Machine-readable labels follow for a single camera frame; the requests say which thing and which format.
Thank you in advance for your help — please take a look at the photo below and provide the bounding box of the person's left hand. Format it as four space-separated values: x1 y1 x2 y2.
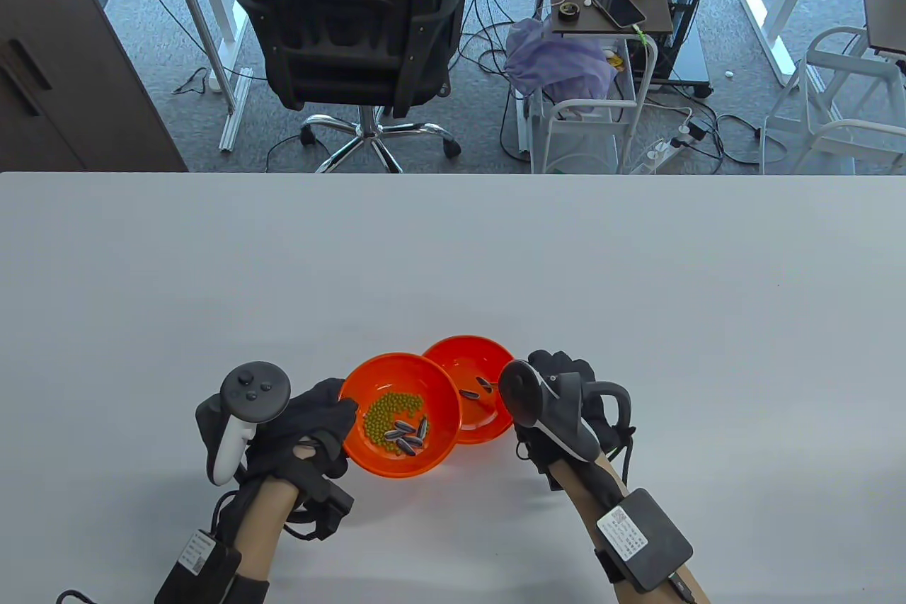
196 377 360 486

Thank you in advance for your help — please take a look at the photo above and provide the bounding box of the person's right hand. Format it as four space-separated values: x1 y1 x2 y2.
513 349 636 491

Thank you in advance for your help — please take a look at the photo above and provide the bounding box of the grey hand controller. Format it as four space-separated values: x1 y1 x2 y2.
499 359 635 465
205 362 292 487

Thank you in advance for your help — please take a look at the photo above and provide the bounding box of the orange plastic bowl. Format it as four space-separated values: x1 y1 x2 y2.
421 335 517 445
340 352 462 479

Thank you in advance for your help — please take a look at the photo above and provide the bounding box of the pile of striped sunflower seeds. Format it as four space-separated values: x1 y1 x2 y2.
382 376 496 456

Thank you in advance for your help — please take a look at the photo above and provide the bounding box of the person's left forearm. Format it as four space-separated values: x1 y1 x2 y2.
226 480 302 604

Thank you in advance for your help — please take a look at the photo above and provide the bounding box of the heap of green mung beans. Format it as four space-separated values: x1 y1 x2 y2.
363 392 425 452

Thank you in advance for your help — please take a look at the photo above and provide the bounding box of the black left wrist sensor box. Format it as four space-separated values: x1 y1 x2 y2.
154 530 241 604

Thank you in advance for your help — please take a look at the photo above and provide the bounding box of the black wrist sensor box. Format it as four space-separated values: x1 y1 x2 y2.
596 488 694 594
154 530 241 604

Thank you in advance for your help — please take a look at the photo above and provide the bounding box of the black right wrist sensor box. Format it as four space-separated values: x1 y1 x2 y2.
596 488 694 594

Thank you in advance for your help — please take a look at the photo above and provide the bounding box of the white power strip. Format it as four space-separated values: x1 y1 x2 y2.
629 126 698 174

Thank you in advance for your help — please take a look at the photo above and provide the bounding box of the purple cloth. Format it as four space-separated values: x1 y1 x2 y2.
505 18 618 115

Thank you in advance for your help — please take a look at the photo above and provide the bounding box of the aluminium profile bar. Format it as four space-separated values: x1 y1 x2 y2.
218 66 254 153

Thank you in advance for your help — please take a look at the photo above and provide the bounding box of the black mesh office chair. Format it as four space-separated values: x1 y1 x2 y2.
225 0 471 174

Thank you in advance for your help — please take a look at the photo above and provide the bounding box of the black smartphone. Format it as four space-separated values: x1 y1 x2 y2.
593 0 647 29

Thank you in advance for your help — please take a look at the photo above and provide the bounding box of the white cart with brown top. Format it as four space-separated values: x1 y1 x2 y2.
527 0 675 174

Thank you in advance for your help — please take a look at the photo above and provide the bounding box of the white desk leg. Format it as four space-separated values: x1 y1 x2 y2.
740 0 839 88
156 0 254 115

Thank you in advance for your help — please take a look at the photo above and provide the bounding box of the dark grey cabinet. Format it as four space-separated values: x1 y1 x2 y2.
0 0 188 173

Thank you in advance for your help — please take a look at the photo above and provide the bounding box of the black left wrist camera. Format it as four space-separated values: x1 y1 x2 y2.
294 480 355 541

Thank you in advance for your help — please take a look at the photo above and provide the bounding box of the white stool frame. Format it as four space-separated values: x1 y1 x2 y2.
759 27 906 174

